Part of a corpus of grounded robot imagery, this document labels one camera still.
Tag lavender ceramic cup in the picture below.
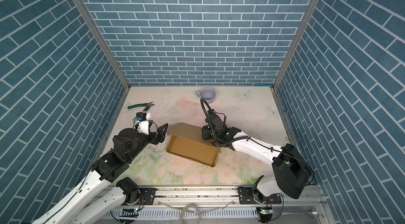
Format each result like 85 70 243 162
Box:
196 88 216 104

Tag aluminium mounting rail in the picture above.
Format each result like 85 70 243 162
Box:
140 185 327 207

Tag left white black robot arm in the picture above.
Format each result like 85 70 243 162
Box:
34 121 168 224

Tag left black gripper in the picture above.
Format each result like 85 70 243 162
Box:
126 123 169 162

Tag green handled pliers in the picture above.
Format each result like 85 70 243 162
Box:
127 102 155 112

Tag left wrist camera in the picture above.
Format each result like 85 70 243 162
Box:
135 112 151 135

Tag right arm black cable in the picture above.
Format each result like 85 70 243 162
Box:
200 97 222 142

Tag white slotted cable duct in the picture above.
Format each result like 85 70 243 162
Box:
101 207 258 220

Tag brown cardboard box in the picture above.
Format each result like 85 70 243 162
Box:
166 123 220 167

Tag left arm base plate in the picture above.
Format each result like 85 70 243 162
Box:
125 188 157 206

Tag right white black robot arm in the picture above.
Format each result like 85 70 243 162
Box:
202 111 312 203

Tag clear plastic tube loop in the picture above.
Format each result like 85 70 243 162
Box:
179 204 202 224

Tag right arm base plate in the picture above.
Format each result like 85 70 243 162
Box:
237 187 282 205

